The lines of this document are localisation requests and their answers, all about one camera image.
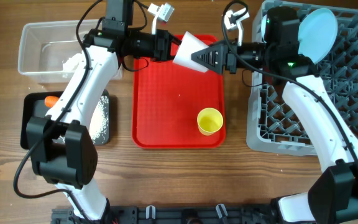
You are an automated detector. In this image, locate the pink plastic cup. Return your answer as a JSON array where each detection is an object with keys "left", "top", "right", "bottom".
[{"left": 173, "top": 32, "right": 208, "bottom": 73}]

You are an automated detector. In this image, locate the light blue bowl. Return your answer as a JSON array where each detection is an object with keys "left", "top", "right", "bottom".
[{"left": 260, "top": 15, "right": 267, "bottom": 42}]

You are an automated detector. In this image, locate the yellow plastic cup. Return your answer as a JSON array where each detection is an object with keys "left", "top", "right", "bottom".
[{"left": 197, "top": 108, "right": 224, "bottom": 136}]

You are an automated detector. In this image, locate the light blue plate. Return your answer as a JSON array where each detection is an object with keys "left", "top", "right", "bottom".
[{"left": 298, "top": 8, "right": 338, "bottom": 64}]

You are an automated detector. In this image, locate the white tissue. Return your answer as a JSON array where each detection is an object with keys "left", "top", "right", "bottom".
[{"left": 62, "top": 53, "right": 83, "bottom": 78}]

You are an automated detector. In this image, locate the orange carrot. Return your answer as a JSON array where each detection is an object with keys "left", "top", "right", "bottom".
[{"left": 44, "top": 96, "right": 59, "bottom": 108}]

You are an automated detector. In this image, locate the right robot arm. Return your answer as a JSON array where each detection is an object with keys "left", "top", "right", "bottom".
[{"left": 223, "top": 6, "right": 358, "bottom": 223}]

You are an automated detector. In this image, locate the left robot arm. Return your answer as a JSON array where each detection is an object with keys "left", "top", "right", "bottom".
[{"left": 24, "top": 1, "right": 206, "bottom": 223}]

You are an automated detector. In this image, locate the clear plastic waste bin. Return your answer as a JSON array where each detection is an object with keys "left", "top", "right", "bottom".
[{"left": 17, "top": 19, "right": 124, "bottom": 84}]

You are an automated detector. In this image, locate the grey dishwasher rack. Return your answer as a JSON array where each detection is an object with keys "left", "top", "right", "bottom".
[{"left": 246, "top": 7, "right": 358, "bottom": 156}]

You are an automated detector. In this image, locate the black food waste tray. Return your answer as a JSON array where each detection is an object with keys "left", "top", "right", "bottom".
[{"left": 20, "top": 90, "right": 110, "bottom": 149}]

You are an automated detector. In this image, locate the pile of rice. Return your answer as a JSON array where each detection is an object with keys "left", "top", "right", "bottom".
[{"left": 89, "top": 95, "right": 109, "bottom": 145}]

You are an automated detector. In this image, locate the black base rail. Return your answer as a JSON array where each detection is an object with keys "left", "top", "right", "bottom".
[{"left": 50, "top": 203, "right": 316, "bottom": 224}]

